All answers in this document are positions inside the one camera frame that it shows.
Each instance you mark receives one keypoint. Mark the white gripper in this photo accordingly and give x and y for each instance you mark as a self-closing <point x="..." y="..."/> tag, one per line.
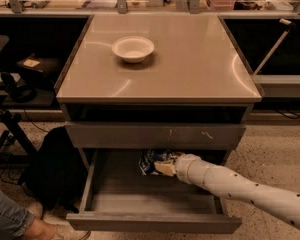
<point x="182" y="169"/>

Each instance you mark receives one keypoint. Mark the blue chip bag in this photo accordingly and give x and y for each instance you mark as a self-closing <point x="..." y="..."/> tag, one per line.
<point x="149" y="157"/>

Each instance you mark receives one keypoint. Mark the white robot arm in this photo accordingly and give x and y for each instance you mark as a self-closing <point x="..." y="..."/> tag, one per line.
<point x="226" y="183"/>

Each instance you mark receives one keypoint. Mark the grey drawer cabinet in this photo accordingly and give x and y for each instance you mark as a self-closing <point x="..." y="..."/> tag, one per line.
<point x="194" y="75"/>

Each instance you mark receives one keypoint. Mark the open grey lower drawer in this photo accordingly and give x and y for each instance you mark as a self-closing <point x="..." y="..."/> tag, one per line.
<point x="118" y="197"/>

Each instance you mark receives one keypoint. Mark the closed grey upper drawer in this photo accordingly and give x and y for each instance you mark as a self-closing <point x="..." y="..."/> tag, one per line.
<point x="175" y="136"/>

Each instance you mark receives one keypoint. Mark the black backpack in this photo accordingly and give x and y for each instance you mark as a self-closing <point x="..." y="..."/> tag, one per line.
<point x="56" y="173"/>

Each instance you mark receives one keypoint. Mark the white paper bowl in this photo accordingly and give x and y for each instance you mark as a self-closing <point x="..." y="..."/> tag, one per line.
<point x="133" y="49"/>

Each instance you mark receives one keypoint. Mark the beige shoe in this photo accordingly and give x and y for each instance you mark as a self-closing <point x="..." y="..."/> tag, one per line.
<point x="66" y="232"/>

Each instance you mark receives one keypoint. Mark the black box with label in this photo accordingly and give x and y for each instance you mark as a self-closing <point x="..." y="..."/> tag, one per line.
<point x="39" y="67"/>

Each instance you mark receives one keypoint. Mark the black headphones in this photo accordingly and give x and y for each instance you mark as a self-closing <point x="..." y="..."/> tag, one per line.
<point x="18" y="93"/>

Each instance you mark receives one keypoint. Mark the person leg in jeans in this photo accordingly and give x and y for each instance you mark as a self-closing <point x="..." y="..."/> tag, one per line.
<point x="16" y="222"/>

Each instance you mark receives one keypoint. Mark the black stand frame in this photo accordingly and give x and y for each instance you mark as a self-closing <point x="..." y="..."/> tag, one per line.
<point x="14" y="132"/>

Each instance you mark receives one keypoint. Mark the white handled stick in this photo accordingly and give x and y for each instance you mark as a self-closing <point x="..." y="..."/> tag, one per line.
<point x="289" y="25"/>

